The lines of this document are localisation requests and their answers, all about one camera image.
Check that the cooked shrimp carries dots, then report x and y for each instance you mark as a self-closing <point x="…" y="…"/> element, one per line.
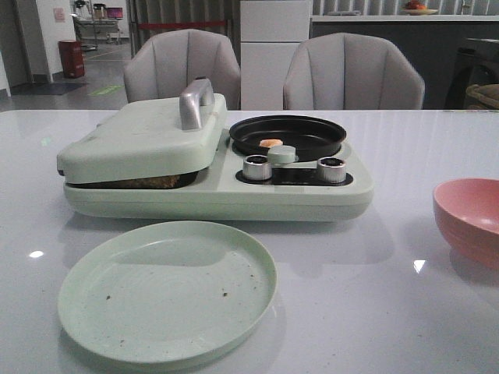
<point x="269" y="143"/>

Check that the mint green sandwich maker lid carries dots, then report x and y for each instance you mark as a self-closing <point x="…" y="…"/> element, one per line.
<point x="148" y="139"/>

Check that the pink plastic bowl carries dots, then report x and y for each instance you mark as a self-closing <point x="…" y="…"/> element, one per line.
<point x="466" y="213"/>

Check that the mint green breakfast maker base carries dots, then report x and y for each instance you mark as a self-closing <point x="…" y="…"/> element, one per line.
<point x="217" y="195"/>

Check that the left silver control knob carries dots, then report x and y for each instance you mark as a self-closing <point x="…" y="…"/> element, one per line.
<point x="256" y="168"/>

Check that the silver control knob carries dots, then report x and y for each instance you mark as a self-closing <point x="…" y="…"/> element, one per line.
<point x="331" y="170"/>
<point x="256" y="168"/>

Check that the black round frying pan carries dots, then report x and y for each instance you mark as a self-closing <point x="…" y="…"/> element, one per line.
<point x="313" y="138"/>

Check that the right silver control knob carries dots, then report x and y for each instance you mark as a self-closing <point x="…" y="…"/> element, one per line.
<point x="331" y="170"/>

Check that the mint green round plate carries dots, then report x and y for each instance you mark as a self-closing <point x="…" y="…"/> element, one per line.
<point x="169" y="295"/>

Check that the right grey upholstered chair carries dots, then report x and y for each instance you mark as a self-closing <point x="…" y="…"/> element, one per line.
<point x="345" y="71"/>

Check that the grey upholstered chair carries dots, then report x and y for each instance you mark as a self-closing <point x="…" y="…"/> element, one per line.
<point x="168" y="62"/>
<point x="345" y="71"/>

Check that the left grey upholstered chair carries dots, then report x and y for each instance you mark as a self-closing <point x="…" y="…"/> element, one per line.
<point x="168" y="62"/>

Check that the white refrigerator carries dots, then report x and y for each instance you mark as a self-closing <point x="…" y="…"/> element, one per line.
<point x="270" y="32"/>

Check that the red barrier belt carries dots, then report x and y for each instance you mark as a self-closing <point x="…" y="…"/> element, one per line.
<point x="185" y="25"/>

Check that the red trash bin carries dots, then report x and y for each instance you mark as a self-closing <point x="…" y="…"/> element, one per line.
<point x="71" y="56"/>

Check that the dark grey kitchen counter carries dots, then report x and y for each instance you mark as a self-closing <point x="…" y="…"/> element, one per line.
<point x="430" y="43"/>

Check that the fruit plate on counter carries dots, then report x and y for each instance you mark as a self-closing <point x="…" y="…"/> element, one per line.
<point x="417" y="8"/>

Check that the beige sofa armrest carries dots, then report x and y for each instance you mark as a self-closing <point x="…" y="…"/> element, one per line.
<point x="485" y="96"/>

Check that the dark washing machine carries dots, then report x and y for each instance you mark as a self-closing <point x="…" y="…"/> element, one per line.
<point x="476" y="63"/>

